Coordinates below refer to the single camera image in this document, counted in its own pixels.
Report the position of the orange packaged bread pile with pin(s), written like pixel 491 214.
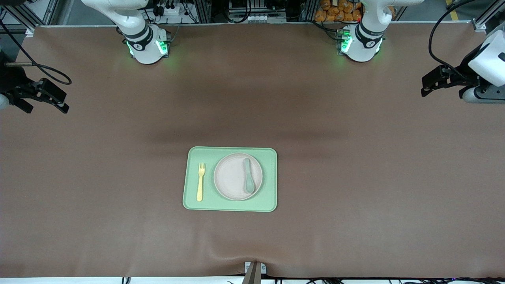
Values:
pixel 331 14

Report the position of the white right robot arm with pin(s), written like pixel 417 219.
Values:
pixel 146 49

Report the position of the white connector row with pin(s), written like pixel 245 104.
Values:
pixel 252 18

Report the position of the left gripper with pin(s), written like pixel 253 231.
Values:
pixel 466 69

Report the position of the aluminium frame post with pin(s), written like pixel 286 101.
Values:
pixel 203 12
pixel 309 11

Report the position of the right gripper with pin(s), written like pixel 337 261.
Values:
pixel 8 80

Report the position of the light green rectangular tray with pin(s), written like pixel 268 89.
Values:
pixel 268 177

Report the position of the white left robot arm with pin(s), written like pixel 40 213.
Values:
pixel 363 47

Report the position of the round beige plate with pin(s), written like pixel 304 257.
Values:
pixel 232 177

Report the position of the white power strip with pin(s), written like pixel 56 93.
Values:
pixel 169 11

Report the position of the aluminium corner frame profile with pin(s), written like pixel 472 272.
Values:
pixel 479 24
pixel 30 30

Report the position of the metal table clamp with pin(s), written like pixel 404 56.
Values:
pixel 254 272

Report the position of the yellow plastic fork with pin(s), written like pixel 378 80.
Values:
pixel 200 185

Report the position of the sage green plastic spoon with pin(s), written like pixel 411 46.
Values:
pixel 249 184

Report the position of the brown table mat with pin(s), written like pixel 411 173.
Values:
pixel 79 197

